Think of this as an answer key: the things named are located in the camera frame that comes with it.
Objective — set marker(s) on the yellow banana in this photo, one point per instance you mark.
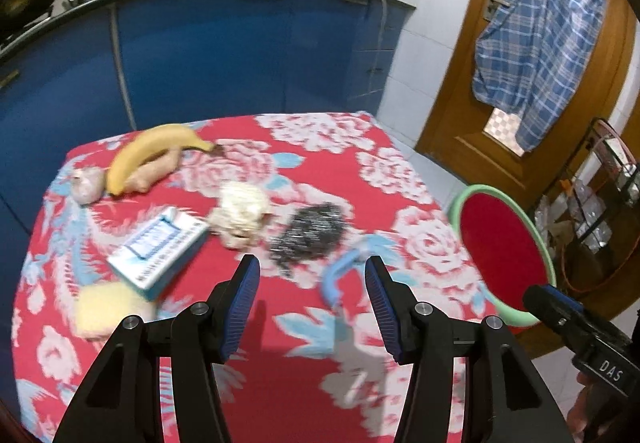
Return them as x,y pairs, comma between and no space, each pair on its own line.
135,148

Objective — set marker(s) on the person's right hand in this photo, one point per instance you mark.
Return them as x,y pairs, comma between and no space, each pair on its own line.
582,408

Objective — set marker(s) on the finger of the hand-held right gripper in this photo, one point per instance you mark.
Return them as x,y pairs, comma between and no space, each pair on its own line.
545,303

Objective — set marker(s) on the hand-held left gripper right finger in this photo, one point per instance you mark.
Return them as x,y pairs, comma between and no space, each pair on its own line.
385,308

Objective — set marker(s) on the blue kitchen cabinet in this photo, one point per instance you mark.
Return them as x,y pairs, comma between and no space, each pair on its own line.
225,48

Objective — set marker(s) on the red bucket with green rim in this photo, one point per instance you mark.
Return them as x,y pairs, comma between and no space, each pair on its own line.
500,248

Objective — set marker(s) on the blue plastic hook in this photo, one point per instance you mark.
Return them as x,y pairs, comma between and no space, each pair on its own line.
332,278

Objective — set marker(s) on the ginger root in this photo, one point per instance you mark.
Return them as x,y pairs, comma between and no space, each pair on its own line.
155,168

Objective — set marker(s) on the red floral tablecloth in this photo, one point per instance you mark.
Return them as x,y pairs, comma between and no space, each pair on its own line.
300,173

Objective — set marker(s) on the garlic bulb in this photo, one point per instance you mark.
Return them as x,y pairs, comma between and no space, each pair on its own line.
87,185

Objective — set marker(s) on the dark steel wool scrubber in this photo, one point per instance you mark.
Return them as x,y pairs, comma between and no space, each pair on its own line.
310,233

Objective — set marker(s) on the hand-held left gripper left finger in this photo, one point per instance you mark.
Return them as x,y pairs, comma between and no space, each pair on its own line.
240,308

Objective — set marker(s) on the blue plaid shirt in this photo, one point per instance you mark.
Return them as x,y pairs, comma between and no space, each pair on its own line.
540,48

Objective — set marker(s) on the blue white carton box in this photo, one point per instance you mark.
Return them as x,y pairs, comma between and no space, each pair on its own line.
155,253

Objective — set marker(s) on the wooden door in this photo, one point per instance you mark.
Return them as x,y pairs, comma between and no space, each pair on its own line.
450,123

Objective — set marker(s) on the yellow sponge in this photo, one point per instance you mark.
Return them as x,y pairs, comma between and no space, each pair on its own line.
107,310

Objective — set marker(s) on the white tissue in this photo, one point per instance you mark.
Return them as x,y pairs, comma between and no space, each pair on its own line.
240,210

